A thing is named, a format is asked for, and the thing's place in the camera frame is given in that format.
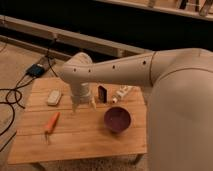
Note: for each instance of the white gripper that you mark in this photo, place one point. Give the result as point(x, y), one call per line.
point(81, 93)

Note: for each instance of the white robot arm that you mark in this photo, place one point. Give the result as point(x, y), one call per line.
point(180, 105)

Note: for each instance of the purple bowl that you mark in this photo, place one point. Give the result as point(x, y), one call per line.
point(117, 119)

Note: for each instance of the white tube bottle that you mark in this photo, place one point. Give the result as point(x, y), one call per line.
point(121, 93)

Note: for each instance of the wooden slatted table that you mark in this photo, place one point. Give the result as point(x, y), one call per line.
point(76, 135)

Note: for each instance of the blue black power box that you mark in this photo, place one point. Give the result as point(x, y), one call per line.
point(35, 71)

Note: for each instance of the orange handled screwdriver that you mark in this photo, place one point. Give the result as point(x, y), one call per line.
point(49, 127)

